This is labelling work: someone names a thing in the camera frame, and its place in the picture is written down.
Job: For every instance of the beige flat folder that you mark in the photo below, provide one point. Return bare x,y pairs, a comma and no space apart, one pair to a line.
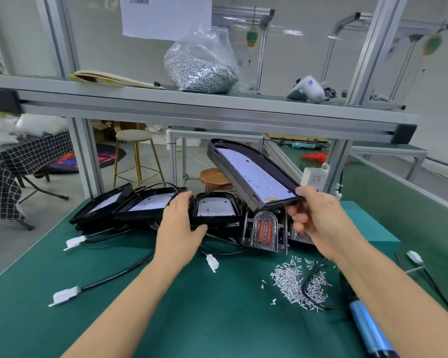
112,76

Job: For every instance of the round brown wooden stool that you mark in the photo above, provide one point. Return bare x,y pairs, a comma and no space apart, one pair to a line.
215,177

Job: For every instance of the person's left forearm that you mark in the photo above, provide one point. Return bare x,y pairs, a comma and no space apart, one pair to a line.
119,317

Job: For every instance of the person's right hand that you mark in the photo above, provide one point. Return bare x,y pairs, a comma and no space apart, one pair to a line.
325,220

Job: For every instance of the person's right forearm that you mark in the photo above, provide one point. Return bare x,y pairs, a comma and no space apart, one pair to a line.
411,302

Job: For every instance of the round beige stool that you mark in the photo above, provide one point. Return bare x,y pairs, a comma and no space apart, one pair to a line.
134,135

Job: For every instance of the clear bag of screws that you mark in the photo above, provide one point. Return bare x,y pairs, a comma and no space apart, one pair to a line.
201,67

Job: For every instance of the aluminium shelf frame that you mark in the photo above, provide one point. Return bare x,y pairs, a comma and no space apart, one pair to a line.
209,108

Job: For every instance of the black lamp housing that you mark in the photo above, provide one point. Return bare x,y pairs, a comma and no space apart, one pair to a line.
254,175

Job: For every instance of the white power strip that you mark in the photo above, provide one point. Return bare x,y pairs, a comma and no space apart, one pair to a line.
313,177

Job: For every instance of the white paper sheet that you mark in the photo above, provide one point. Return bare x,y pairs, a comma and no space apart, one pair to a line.
166,15

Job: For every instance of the person's left hand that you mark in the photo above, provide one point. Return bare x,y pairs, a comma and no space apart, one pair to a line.
175,235

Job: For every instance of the teal power supply box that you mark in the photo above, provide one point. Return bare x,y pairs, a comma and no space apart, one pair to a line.
373,226

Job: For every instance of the stack of unassembled lamp housings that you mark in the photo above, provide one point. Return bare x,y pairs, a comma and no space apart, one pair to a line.
134,205

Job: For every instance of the green workbench white legs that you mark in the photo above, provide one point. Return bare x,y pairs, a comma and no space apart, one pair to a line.
381,149

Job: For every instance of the heap of small silver screws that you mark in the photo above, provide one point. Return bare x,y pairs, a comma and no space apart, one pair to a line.
295,278

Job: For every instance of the colourful round rug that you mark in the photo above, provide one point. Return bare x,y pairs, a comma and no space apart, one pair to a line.
78,160

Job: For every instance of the white plastic bags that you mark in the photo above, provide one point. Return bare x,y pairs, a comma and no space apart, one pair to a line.
19,129

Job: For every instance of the white handheld device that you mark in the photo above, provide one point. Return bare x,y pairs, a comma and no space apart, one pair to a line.
307,88

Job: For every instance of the red tool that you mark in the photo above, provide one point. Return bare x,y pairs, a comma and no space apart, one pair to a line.
313,156

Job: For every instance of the teal hand tool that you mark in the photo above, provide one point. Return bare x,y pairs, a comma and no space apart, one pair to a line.
306,145

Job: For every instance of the black checked cloth table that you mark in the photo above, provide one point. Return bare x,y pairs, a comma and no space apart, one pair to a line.
22,167

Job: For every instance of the black cover orange strips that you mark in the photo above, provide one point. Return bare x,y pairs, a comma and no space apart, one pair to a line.
267,231
302,236

